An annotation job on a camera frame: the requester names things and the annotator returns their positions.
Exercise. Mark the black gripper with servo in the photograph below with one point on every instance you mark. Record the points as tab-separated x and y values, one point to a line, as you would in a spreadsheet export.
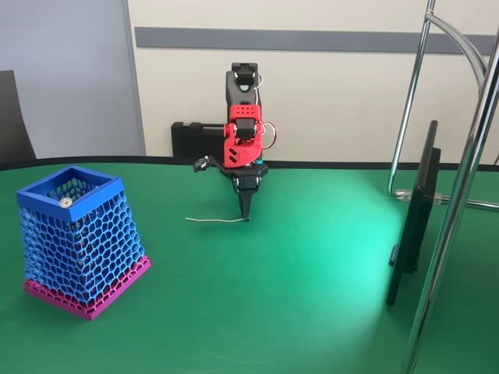
246	183

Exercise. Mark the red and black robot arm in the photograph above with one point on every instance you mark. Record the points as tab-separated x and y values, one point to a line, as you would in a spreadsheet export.
243	136

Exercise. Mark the blue and pink lattice basket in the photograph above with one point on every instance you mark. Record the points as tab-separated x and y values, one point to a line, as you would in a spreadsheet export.
93	200

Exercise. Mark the black plastic case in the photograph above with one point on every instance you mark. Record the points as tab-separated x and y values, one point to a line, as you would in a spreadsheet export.
195	140

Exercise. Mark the green cloth with black edge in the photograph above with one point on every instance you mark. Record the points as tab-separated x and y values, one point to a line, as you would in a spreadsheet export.
234	292

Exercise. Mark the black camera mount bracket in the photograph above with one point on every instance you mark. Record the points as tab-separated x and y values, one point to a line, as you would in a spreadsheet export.
212	161

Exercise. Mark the grey wall rail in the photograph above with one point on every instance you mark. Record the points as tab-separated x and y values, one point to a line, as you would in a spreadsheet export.
312	41

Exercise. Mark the chrome tube frame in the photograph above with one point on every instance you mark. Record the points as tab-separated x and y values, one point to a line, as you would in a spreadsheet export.
444	241

